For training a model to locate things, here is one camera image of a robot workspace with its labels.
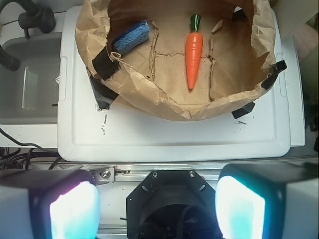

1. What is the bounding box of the black tape lower right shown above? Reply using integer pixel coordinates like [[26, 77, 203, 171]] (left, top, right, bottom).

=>
[[231, 102, 255, 119]]

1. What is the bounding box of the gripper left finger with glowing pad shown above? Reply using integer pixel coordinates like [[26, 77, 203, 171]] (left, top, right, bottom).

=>
[[0, 169, 101, 239]]

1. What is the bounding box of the blue sponge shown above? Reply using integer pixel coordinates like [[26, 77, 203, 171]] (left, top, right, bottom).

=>
[[111, 20, 150, 55]]

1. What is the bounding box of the black tape piece left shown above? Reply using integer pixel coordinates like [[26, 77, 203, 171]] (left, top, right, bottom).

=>
[[92, 47, 120, 80]]

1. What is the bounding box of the orange toy carrot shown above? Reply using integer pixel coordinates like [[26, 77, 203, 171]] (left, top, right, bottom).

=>
[[185, 14, 203, 90]]

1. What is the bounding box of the black octagonal mount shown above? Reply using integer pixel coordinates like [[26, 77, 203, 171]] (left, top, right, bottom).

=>
[[126, 170, 223, 239]]

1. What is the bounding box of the aluminium rail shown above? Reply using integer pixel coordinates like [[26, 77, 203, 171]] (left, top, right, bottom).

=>
[[89, 164, 225, 185]]

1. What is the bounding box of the brown paper bag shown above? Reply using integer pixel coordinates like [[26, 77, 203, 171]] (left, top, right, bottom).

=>
[[75, 0, 276, 121]]

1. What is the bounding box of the black cables bundle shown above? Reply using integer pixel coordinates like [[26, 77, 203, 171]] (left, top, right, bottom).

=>
[[0, 126, 65, 171]]

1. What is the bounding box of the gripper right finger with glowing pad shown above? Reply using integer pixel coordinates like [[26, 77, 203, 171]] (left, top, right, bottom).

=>
[[215, 162, 319, 239]]

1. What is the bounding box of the black tape piece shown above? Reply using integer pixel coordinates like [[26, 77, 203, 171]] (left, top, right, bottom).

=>
[[92, 47, 120, 80], [261, 60, 287, 91]]

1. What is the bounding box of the black tape piece right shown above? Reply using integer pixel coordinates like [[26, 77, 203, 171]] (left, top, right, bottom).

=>
[[261, 60, 287, 91]]

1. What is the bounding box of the white plastic bin lid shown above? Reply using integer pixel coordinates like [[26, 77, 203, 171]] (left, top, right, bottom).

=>
[[57, 6, 291, 163]]

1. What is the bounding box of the black faucet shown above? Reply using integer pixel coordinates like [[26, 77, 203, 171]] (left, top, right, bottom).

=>
[[0, 0, 56, 71]]

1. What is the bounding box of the black tape lower left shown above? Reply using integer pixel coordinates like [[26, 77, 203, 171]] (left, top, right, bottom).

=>
[[90, 76, 119, 110]]

